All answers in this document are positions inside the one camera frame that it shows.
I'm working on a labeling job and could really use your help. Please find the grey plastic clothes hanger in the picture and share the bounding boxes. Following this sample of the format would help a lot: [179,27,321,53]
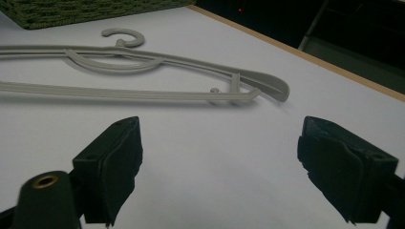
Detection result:
[0,28,291,106]

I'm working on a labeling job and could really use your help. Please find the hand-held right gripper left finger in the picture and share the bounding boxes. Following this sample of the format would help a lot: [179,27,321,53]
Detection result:
[72,115,144,228]

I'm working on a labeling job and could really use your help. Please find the dark metal stand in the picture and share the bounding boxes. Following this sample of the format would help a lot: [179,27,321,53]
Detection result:
[297,0,405,95]

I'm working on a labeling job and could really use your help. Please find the green woven basket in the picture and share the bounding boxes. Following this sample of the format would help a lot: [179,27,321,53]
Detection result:
[0,0,196,31]

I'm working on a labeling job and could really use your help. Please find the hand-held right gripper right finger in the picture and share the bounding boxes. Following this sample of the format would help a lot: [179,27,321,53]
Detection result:
[296,115,399,225]

